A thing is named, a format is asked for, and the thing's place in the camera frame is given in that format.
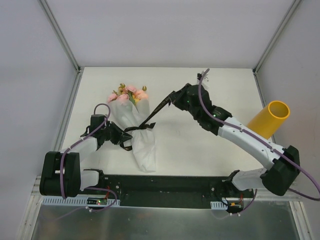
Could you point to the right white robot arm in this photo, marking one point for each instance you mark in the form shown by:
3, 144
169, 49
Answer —
278, 170

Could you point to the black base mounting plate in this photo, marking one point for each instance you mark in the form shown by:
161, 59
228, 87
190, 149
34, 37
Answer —
186, 192

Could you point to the left aluminium frame post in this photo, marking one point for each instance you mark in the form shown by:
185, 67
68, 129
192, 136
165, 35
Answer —
59, 34

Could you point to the white cable duct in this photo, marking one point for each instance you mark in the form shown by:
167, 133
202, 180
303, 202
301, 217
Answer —
92, 202
219, 205

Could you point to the right white cable duct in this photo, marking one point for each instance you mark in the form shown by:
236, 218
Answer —
219, 205

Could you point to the black ribbon gold lettering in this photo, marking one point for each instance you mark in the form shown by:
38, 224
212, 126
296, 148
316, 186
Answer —
155, 112

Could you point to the yellow cylindrical vase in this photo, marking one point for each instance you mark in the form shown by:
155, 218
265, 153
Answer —
269, 119

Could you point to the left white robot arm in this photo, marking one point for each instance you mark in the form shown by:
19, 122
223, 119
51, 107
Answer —
63, 174

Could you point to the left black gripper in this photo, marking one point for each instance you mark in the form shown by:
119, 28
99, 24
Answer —
116, 134

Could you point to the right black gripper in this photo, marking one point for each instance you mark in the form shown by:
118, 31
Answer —
176, 96

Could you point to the right aluminium frame post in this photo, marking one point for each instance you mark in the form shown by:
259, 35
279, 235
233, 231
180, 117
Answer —
277, 34

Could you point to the white wrapping paper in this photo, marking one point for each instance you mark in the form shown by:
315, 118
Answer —
143, 143

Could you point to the pink yellow flower bouquet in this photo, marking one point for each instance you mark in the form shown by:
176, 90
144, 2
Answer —
128, 93

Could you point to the left white cable duct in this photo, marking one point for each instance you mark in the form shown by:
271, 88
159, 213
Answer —
92, 202

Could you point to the aluminium frame post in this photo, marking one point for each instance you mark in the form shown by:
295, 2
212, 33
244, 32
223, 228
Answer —
59, 34
277, 34

